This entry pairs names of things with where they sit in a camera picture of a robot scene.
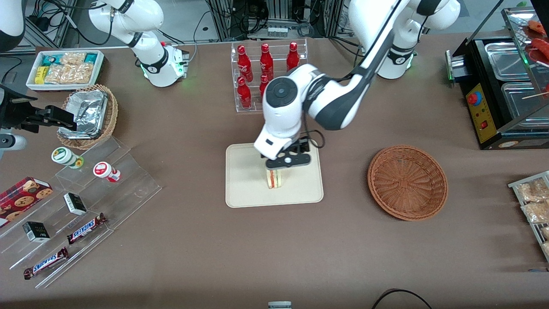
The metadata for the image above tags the small black carton box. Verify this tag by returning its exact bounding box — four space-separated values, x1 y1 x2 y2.
22 221 51 243
63 193 87 215

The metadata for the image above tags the aluminium frame rack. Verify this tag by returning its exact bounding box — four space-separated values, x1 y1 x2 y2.
206 0 344 41

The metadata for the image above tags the black floor cable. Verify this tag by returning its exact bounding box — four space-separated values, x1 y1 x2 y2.
371 289 434 309

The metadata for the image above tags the white plastic snack bin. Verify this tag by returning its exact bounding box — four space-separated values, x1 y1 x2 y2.
26 49 106 93

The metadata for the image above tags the triangular sandwich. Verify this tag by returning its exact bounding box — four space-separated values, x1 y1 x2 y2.
266 168 285 190

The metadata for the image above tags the Snickers chocolate bar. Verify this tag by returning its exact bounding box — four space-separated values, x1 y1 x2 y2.
24 247 69 280
66 213 108 245

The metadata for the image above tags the aluminium foil tray stack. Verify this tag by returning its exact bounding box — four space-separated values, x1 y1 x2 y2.
60 90 108 139

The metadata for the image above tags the green sunflower yogurt cup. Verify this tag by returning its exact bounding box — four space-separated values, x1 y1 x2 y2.
51 147 84 169

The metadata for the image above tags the steel warmer pan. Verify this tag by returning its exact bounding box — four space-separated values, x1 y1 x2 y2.
485 42 531 82
501 82 549 120

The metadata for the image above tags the clear acrylic stepped shelf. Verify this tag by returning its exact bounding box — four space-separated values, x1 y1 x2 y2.
0 135 163 289

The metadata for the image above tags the brown wicker basket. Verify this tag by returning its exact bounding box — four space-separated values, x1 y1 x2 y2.
368 145 449 221

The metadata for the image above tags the clear rice cracker bag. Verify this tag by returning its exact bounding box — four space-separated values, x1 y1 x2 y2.
45 64 93 84
60 51 86 65

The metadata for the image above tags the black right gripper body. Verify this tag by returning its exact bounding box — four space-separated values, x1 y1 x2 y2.
0 84 43 133

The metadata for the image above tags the black food warmer machine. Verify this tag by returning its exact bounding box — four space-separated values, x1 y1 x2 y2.
446 6 549 151

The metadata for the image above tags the clear acrylic bottle rack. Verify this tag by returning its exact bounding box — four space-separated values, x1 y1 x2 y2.
231 38 308 113

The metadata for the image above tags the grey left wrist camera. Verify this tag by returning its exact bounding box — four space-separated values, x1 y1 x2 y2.
265 139 312 170

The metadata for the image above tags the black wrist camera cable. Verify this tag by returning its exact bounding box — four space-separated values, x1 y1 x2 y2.
302 115 326 149

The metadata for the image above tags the metal wire tray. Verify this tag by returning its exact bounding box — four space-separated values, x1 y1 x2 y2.
508 171 549 262

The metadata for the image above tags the light wicker basket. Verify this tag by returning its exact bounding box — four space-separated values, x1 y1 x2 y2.
57 84 118 150

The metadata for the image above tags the red tartan cookie box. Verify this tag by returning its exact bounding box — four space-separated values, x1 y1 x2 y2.
0 176 53 228

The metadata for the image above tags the beige plastic tray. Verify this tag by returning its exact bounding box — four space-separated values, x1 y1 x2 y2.
226 139 324 208

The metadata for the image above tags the red lidded yogurt cup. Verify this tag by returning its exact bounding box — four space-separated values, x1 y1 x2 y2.
93 161 121 183

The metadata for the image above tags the red sausage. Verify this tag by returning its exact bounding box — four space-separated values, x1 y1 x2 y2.
527 38 549 67
528 19 549 36

